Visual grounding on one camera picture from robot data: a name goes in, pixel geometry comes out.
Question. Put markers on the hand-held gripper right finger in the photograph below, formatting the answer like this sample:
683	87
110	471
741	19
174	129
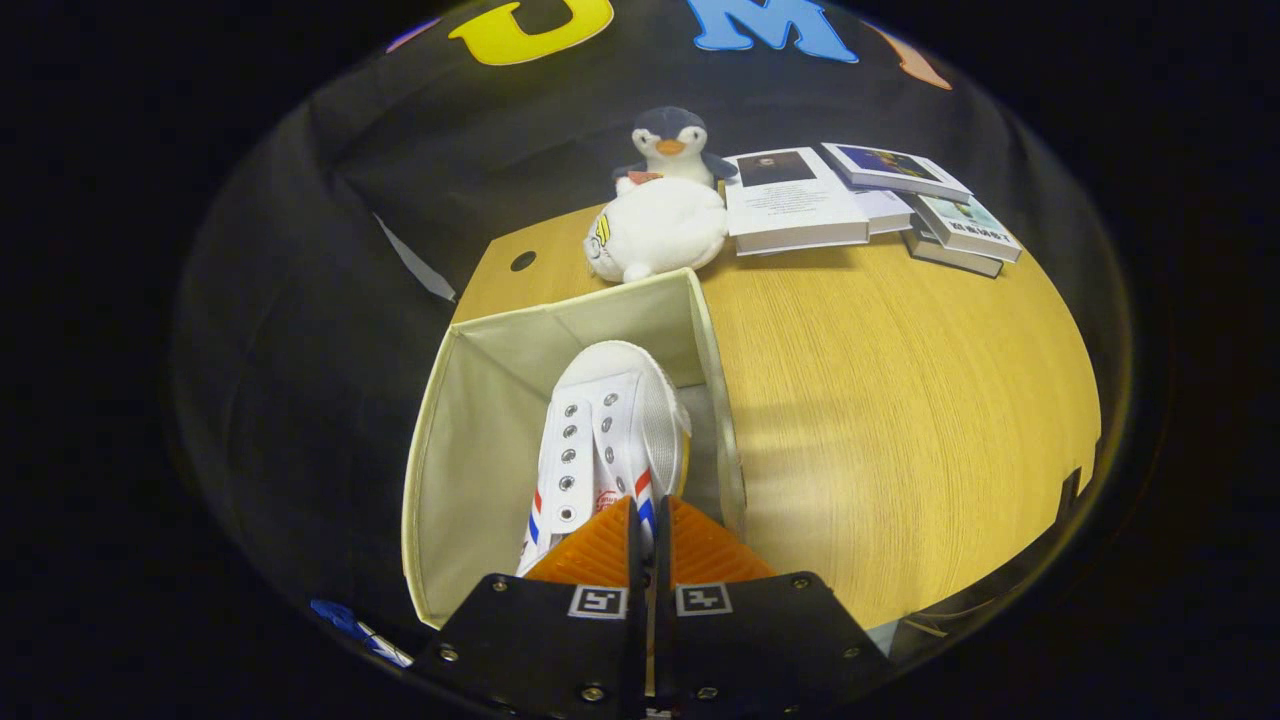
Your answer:
664	580

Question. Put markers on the black backdrop cloth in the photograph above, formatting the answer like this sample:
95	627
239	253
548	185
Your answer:
300	250

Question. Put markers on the plain white book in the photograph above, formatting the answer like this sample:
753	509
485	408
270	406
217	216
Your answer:
888	210

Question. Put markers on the white book with portrait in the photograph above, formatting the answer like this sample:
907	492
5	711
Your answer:
795	200

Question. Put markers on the book with pale green cover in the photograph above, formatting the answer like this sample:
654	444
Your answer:
970	225

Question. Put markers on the white canvas shoe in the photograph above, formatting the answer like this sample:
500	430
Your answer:
610	420

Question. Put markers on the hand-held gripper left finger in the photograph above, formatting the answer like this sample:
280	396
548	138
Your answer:
633	560

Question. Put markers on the round white plush toy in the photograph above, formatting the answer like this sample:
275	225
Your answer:
660	225

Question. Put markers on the book with blue picture cover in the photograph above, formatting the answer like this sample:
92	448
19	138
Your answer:
890	162

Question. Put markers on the grey white penguin plush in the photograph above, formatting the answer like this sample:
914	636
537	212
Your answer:
670	130

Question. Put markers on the dark grey book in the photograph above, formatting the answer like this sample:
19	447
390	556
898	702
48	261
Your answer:
950	258

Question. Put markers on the beige fabric storage box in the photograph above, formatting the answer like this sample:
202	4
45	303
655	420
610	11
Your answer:
470	450

